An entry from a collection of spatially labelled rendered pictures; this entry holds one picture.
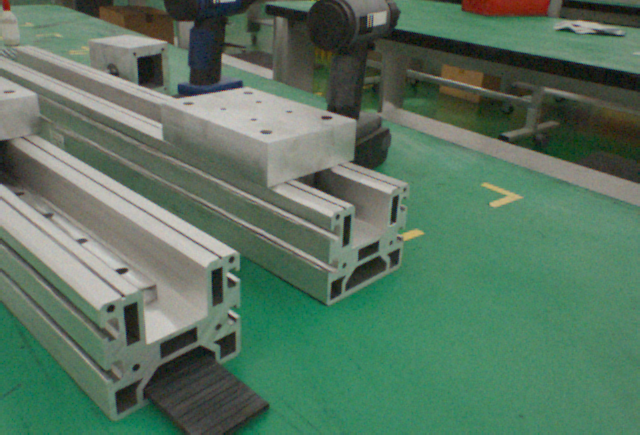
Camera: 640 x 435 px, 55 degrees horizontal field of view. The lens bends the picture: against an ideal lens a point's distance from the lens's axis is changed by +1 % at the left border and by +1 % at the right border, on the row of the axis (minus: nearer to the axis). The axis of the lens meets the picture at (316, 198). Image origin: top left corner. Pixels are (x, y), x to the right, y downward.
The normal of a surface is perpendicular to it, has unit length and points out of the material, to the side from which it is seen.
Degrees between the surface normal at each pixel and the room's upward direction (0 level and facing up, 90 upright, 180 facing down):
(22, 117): 90
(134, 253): 90
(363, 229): 0
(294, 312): 0
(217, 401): 0
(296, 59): 90
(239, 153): 90
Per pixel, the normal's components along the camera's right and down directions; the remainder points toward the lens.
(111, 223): -0.70, 0.26
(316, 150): 0.71, 0.31
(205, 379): 0.04, -0.92
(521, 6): 0.32, 0.39
